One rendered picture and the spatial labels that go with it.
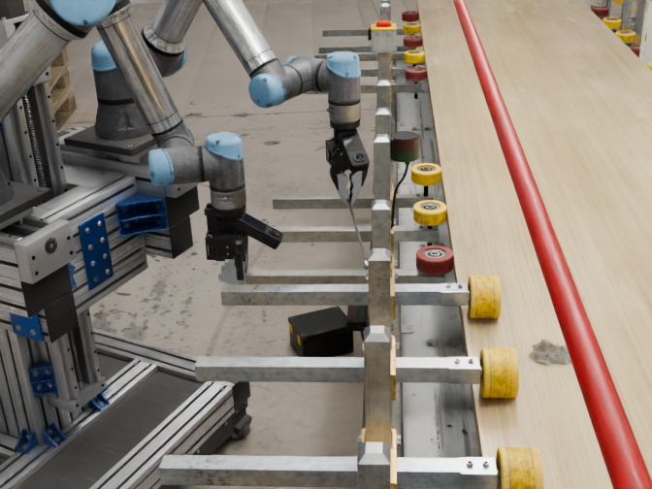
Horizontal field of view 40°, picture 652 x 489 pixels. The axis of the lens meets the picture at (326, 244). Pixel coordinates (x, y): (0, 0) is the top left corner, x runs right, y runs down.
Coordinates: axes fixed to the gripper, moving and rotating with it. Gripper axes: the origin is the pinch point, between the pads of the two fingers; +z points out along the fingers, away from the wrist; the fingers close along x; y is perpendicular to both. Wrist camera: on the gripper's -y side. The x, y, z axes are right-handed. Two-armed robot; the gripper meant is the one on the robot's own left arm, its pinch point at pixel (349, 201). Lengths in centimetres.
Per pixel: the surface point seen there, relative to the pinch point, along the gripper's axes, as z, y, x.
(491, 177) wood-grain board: 1.9, 6.3, -40.5
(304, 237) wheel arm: 8.7, 2.5, 11.2
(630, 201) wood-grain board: 2, -20, -64
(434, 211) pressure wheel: 1.3, -10.1, -17.6
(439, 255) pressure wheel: 1.7, -30.9, -10.1
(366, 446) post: -24, -116, 35
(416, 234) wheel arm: 8.1, -6.9, -14.6
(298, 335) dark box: 81, 73, -2
